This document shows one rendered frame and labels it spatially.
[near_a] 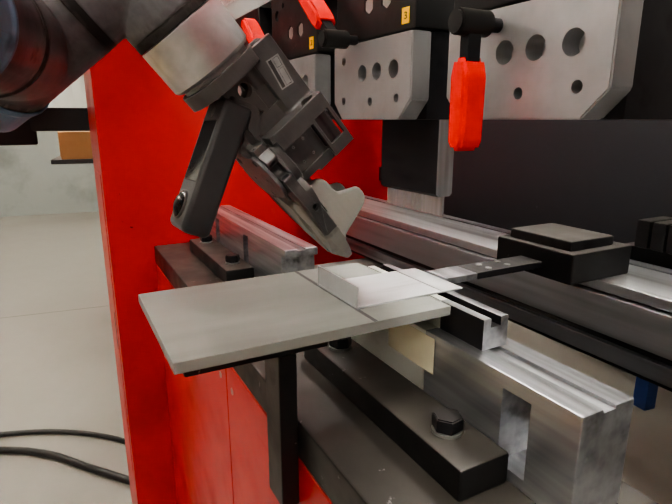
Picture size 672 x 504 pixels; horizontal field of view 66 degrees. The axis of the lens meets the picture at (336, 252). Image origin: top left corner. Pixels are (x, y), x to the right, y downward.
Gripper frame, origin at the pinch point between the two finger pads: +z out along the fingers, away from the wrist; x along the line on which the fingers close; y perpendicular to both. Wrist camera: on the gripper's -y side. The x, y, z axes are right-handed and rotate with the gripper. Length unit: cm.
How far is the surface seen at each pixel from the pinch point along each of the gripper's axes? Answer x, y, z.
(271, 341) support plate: -7.5, -10.6, -2.8
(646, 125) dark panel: 8, 54, 29
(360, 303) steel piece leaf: -3.6, -2.2, 3.9
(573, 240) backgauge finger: -4.3, 22.1, 20.0
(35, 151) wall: 710, -50, -8
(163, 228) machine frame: 86, -10, 9
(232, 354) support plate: -7.8, -13.3, -4.7
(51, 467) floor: 141, -96, 56
